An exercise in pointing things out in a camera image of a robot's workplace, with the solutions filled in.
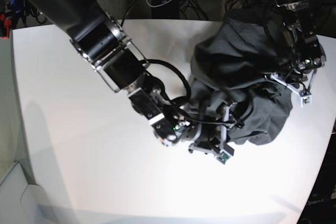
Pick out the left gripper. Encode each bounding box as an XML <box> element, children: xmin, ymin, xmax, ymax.
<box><xmin>294</xmin><ymin>48</ymin><xmax>327</xmax><ymax>75</ymax></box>

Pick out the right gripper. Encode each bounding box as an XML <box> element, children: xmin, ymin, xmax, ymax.
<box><xmin>154</xmin><ymin>119</ymin><xmax>219</xmax><ymax>153</ymax></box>

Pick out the dark grey t-shirt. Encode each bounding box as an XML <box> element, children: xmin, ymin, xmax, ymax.
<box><xmin>191</xmin><ymin>8</ymin><xmax>292</xmax><ymax>145</ymax></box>

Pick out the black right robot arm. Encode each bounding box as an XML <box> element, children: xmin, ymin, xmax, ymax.
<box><xmin>28</xmin><ymin>0</ymin><xmax>225</xmax><ymax>146</ymax></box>

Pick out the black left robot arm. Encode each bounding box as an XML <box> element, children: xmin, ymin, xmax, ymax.
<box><xmin>274</xmin><ymin>0</ymin><xmax>326</xmax><ymax>73</ymax></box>

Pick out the red clamp tool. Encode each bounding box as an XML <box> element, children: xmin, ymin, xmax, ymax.
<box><xmin>1</xmin><ymin>13</ymin><xmax>12</xmax><ymax>39</ymax></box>

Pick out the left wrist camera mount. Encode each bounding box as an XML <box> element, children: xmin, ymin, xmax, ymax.
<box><xmin>264</xmin><ymin>69</ymin><xmax>317</xmax><ymax>108</ymax></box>

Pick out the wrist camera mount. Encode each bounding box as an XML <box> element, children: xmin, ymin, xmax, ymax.
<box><xmin>264</xmin><ymin>69</ymin><xmax>317</xmax><ymax>108</ymax></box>
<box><xmin>191</xmin><ymin>102</ymin><xmax>244</xmax><ymax>165</ymax></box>

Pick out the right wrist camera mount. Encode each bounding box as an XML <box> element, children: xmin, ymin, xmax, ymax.
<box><xmin>191</xmin><ymin>102</ymin><xmax>244</xmax><ymax>165</ymax></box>

